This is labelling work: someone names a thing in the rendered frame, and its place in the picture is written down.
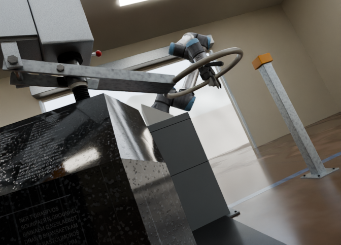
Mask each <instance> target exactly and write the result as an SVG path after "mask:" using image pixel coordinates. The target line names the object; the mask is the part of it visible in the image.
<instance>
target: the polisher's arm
mask: <svg viewBox="0 0 341 245"><path fill-rule="evenodd" d="M11 55H14V56H16V57H18V63H15V64H11V63H9V62H8V61H7V59H8V56H11ZM22 59H25V60H34V61H43V60H42V54H41V49H40V43H39V37H38V34H37V31H36V27H35V24H34V21H33V18H32V15H31V12H30V8H29V5H28V2H27V0H0V68H3V61H4V60H5V64H6V67H7V69H13V68H22V67H23V64H22ZM15 87H16V88H17V89H18V88H24V87H29V86H22V85H15Z"/></svg>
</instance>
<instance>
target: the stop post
mask: <svg viewBox="0 0 341 245"><path fill-rule="evenodd" d="M272 61H273V59H272V57H271V55H270V53H266V54H263V55H259V56H258V57H257V58H255V59H254V60H253V61H252V65H253V67H254V69H255V70H256V69H259V71H260V73H261V75H262V77H263V79H264V81H265V83H266V85H267V87H268V89H269V91H270V93H271V95H272V97H273V99H274V101H275V103H276V105H277V107H278V109H279V111H280V113H281V115H282V117H283V119H284V121H285V123H286V125H287V127H288V129H289V131H290V133H291V135H292V137H293V139H294V141H295V143H296V145H297V147H298V149H299V151H300V153H301V155H302V157H303V159H304V161H305V163H306V165H307V167H308V169H309V171H310V173H308V174H306V175H303V176H302V177H300V178H301V179H320V178H322V177H324V176H326V175H328V174H330V173H332V172H334V171H336V170H338V169H339V168H325V167H324V165H323V163H322V161H321V159H320V157H319V155H318V153H317V151H316V149H315V147H314V146H313V144H312V142H311V140H310V138H309V136H308V134H307V132H306V130H305V128H304V126H303V124H302V122H301V120H300V118H299V117H298V115H297V113H296V111H295V109H294V107H293V105H292V103H291V101H290V99H289V97H288V95H287V93H286V91H285V89H284V88H283V86H282V84H281V82H280V80H279V78H278V76H277V74H276V72H275V70H274V68H273V66H272V64H271V62H272Z"/></svg>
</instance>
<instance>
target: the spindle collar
mask: <svg viewBox="0 0 341 245"><path fill-rule="evenodd" d="M64 64H74V65H80V64H79V61H78V60H76V59H70V60H67V61H65V62H64ZM57 81H58V84H59V85H63V84H68V87H69V89H70V85H71V84H73V83H75V82H86V83H87V84H88V81H87V78H83V77H71V76H63V77H57Z"/></svg>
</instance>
